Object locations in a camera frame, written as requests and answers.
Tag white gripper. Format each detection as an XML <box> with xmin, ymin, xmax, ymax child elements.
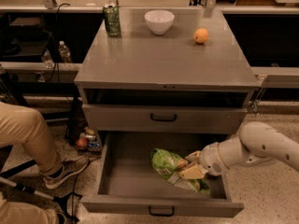
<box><xmin>178</xmin><ymin>142</ymin><xmax>222</xmax><ymax>179</ymax></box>

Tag green rice chip bag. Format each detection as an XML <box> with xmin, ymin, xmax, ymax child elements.
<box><xmin>150</xmin><ymin>148</ymin><xmax>210</xmax><ymax>194</ymax></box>

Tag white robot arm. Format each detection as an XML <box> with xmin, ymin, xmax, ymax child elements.
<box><xmin>177</xmin><ymin>121</ymin><xmax>299</xmax><ymax>179</ymax></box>

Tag open bottom drawer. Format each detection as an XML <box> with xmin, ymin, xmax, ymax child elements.
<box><xmin>82</xmin><ymin>133</ymin><xmax>244</xmax><ymax>217</ymax></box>

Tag grey drawer cabinet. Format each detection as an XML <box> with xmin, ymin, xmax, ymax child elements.
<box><xmin>74</xmin><ymin>7</ymin><xmax>262</xmax><ymax>154</ymax></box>

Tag closed middle drawer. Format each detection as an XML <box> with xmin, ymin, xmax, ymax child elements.
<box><xmin>83</xmin><ymin>105</ymin><xmax>247</xmax><ymax>134</ymax></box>

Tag silver can on floor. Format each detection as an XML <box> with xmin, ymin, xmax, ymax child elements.
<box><xmin>79</xmin><ymin>133</ymin><xmax>96</xmax><ymax>142</ymax></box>

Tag red apple on floor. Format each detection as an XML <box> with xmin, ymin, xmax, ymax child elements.
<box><xmin>76</xmin><ymin>138</ymin><xmax>88</xmax><ymax>150</ymax></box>

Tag grey sneaker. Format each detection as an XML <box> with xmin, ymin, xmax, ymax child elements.
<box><xmin>43</xmin><ymin>156</ymin><xmax>90</xmax><ymax>189</ymax></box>

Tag orange fruit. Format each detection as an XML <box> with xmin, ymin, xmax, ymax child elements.
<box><xmin>193</xmin><ymin>28</ymin><xmax>208</xmax><ymax>44</ymax></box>

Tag black chair base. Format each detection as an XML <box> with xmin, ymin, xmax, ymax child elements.
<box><xmin>0</xmin><ymin>144</ymin><xmax>84</xmax><ymax>224</ymax></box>

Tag white bowl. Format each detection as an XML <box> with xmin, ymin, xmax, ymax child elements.
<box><xmin>144</xmin><ymin>10</ymin><xmax>175</xmax><ymax>35</ymax></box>

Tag clear water bottle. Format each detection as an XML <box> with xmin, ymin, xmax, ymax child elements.
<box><xmin>58</xmin><ymin>41</ymin><xmax>73</xmax><ymax>68</ymax></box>
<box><xmin>41</xmin><ymin>49</ymin><xmax>54</xmax><ymax>69</ymax></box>

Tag green soda can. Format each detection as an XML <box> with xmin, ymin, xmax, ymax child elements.
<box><xmin>103</xmin><ymin>3</ymin><xmax>121</xmax><ymax>36</ymax></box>

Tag person leg khaki trousers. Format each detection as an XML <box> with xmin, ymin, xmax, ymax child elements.
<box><xmin>0</xmin><ymin>103</ymin><xmax>63</xmax><ymax>177</ymax></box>

